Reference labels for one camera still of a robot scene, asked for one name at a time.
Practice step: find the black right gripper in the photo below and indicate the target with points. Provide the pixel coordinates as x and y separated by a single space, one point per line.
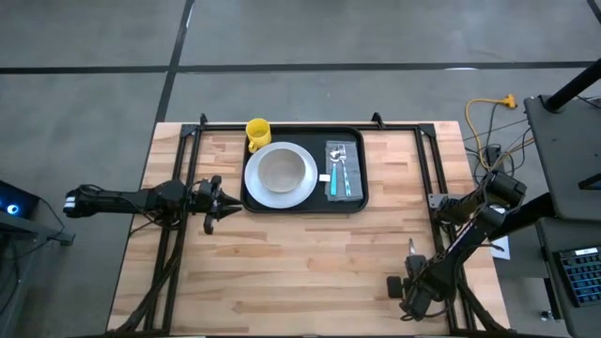
425 288

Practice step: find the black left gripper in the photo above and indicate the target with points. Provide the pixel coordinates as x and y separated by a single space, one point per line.
206 197

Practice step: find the white round plate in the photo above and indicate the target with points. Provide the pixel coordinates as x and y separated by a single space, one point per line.
282 199

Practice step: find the beige bowl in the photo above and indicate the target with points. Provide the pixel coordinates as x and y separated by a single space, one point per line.
282 170

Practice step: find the yellow mug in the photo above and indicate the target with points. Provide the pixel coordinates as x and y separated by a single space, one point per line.
258 131

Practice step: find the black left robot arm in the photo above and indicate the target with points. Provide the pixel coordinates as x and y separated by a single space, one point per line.
122 199

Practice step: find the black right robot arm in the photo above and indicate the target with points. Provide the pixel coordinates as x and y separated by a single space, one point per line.
469 235

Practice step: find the black serving tray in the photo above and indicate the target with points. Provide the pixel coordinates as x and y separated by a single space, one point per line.
345 209

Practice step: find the white paper sheet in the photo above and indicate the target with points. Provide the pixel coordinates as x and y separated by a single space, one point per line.
502 249

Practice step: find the grey folded napkin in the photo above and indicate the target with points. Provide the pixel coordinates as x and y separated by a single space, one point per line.
357 188

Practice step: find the dark grey desk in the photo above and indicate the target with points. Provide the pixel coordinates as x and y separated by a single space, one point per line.
554 291

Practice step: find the black stand beam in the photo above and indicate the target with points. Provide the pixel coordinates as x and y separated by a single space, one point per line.
530 213

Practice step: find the black power adapter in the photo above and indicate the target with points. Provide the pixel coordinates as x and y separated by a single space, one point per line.
493 155

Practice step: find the black keyboard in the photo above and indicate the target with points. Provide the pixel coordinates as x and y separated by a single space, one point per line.
582 277

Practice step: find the grey metal stand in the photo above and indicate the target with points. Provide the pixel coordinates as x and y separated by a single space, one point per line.
37 230

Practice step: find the computer with blue light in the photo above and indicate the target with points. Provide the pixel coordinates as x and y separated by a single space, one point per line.
16 202

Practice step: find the black round pole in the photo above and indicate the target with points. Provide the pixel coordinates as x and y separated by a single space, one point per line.
575 84

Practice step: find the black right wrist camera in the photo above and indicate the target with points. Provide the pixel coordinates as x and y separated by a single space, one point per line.
396 287

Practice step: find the black aluminium table frame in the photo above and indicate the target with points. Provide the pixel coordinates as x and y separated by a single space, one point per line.
216 127

